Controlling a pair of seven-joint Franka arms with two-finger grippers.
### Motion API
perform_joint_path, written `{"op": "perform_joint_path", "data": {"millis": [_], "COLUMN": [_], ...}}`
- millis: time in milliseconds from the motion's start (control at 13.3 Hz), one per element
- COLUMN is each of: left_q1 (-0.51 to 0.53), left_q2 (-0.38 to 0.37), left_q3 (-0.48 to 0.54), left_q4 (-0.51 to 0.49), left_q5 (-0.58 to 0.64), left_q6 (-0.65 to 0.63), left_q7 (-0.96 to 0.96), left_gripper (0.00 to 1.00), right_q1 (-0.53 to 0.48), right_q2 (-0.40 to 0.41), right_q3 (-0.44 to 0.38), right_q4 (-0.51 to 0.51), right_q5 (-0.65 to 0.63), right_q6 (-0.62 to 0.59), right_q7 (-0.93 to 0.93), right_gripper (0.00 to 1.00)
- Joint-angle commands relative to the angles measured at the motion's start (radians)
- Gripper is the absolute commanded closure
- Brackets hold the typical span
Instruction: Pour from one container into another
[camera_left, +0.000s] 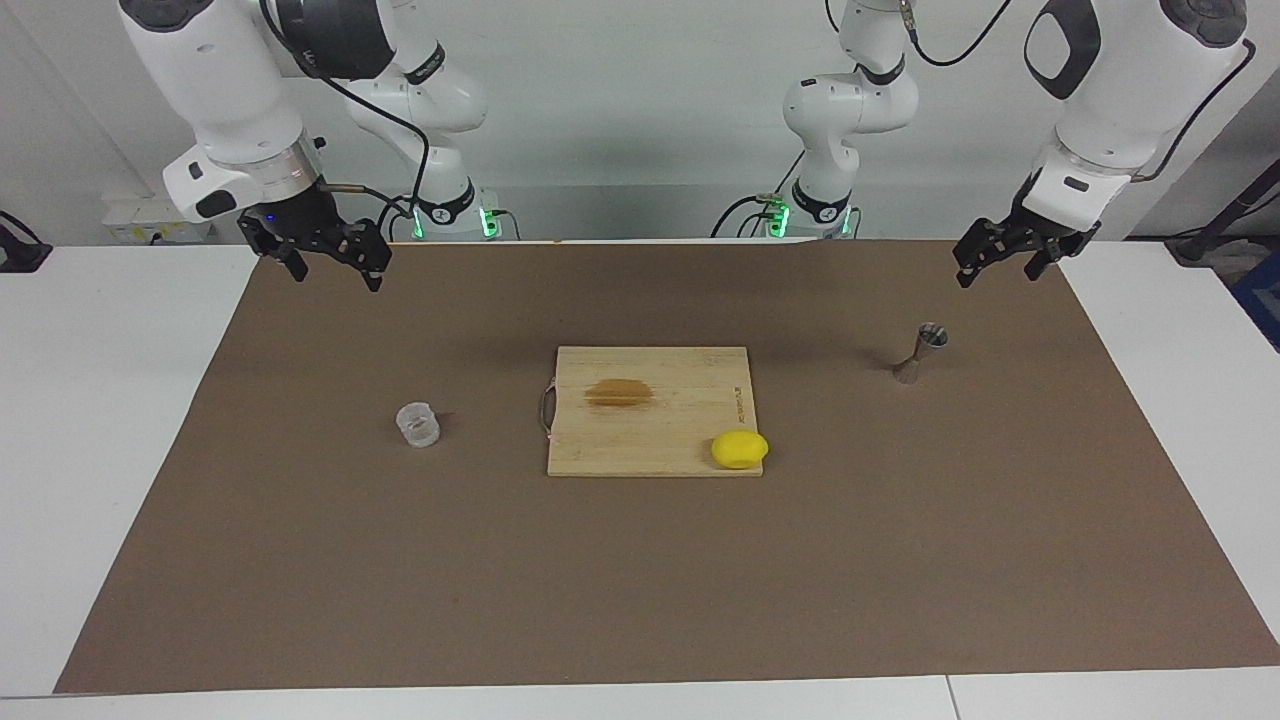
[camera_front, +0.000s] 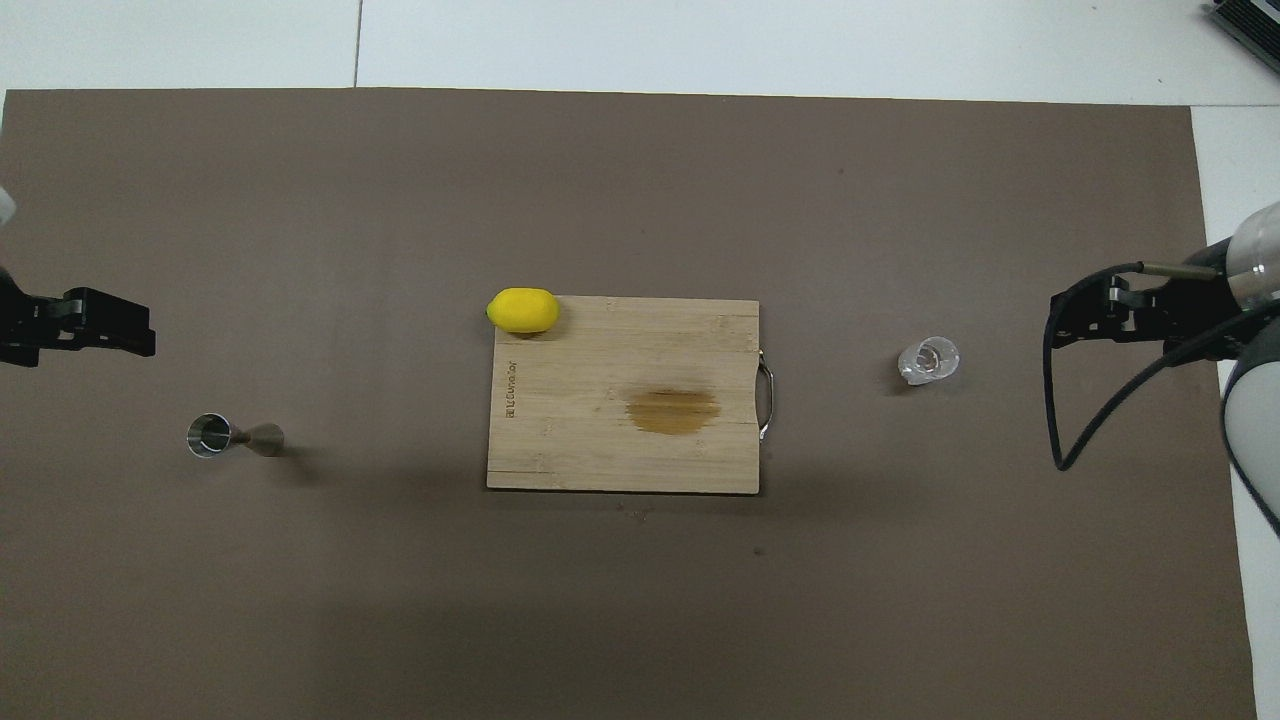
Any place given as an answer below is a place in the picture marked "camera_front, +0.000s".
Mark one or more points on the wooden cutting board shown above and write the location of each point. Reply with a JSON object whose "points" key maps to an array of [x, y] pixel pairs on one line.
{"points": [[620, 450]]}

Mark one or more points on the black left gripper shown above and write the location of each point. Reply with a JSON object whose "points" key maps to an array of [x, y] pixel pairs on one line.
{"points": [[30, 330]]}

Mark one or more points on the clear glass cup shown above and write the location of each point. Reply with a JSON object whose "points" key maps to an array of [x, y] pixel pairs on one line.
{"points": [[928, 360]]}

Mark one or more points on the steel double jigger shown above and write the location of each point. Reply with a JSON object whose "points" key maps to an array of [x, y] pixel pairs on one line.
{"points": [[262, 438]]}

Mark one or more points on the grey ribbed device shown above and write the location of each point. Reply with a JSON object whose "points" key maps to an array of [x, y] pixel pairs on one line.
{"points": [[1250, 25]]}

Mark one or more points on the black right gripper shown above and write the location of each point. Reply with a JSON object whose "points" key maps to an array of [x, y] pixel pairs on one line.
{"points": [[1185, 305]]}

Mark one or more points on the brown table mat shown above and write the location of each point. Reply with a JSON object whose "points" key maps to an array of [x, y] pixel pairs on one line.
{"points": [[300, 600]]}

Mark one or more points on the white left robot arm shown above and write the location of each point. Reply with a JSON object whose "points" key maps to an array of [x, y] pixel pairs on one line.
{"points": [[5, 205]]}

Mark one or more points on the yellow lemon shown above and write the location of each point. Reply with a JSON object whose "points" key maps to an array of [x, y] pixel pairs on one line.
{"points": [[523, 310]]}

